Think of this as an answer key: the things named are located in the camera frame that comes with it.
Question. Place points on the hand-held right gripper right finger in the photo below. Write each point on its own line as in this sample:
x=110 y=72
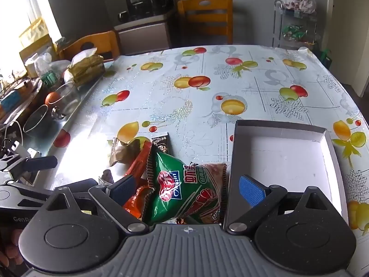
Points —
x=252 y=192

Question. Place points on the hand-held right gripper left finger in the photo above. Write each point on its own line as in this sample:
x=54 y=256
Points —
x=122 y=189

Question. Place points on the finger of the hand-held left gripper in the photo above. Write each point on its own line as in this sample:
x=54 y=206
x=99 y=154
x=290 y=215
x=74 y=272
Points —
x=26 y=194
x=40 y=163

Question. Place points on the orange snack packet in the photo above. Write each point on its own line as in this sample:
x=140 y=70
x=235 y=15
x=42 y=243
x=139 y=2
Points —
x=135 y=205

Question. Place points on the red snack bar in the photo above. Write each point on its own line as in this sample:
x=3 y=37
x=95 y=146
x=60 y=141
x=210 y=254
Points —
x=139 y=161

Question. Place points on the brown foil snack packet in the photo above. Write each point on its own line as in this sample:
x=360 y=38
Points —
x=124 y=153

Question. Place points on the white cardboard box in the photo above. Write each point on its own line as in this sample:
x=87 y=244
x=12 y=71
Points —
x=288 y=164

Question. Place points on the green snack bag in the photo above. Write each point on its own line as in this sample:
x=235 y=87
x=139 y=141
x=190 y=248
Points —
x=173 y=190

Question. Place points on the black cartoon stick packet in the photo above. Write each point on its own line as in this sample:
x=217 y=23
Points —
x=160 y=144

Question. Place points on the person's left hand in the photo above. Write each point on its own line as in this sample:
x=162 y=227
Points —
x=10 y=248

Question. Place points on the white power adapter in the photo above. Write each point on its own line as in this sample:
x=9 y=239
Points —
x=24 y=149

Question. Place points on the round metal pot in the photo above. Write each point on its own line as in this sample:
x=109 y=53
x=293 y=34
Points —
x=26 y=127

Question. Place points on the orange fruit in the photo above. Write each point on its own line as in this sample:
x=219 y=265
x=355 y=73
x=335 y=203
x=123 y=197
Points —
x=52 y=98

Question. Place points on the blue box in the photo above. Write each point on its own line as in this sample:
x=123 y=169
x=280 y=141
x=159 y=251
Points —
x=11 y=99

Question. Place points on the glass mug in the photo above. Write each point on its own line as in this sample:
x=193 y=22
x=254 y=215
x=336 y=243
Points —
x=69 y=98

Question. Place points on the metal tray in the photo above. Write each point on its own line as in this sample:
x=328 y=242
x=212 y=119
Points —
x=31 y=92

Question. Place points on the clear plastic bag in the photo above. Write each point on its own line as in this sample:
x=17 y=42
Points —
x=54 y=65

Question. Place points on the gold tissue pack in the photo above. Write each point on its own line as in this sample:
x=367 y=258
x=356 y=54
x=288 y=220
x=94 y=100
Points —
x=86 y=69

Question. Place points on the fruit-print tablecloth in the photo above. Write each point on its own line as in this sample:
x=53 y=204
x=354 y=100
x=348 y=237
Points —
x=187 y=92

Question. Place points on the yellow paper bag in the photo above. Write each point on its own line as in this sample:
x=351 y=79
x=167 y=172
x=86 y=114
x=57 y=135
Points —
x=34 y=40

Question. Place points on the yellow wooden chair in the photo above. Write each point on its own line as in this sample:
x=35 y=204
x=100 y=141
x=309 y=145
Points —
x=101 y=41
x=204 y=14

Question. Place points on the beige cabinet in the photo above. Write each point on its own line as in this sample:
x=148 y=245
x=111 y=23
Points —
x=144 y=37

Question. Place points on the window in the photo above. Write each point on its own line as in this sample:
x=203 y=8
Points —
x=17 y=5

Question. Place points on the green wrapped candies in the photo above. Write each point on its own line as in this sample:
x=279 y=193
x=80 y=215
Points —
x=294 y=31

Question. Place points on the metal storage rack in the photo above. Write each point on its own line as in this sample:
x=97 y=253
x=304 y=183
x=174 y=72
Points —
x=276 y=26

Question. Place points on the black mug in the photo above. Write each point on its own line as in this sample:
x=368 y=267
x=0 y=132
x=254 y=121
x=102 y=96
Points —
x=124 y=16

